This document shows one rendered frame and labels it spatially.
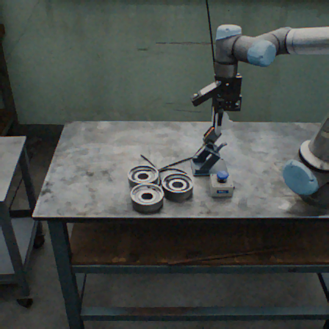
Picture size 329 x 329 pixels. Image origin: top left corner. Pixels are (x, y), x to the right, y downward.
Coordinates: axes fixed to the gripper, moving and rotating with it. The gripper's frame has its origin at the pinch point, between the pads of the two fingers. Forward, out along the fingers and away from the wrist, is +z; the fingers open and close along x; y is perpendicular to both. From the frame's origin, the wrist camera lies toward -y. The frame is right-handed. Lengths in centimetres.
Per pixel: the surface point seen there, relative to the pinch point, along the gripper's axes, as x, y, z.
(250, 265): -20, 11, 45
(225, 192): -15.6, 0.6, 14.9
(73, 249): -6, -52, 42
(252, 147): 13.0, 19.2, 14.1
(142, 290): 20, -25, 94
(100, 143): 22.5, -40.0, 13.7
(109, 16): 152, -32, -11
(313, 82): 139, 108, 34
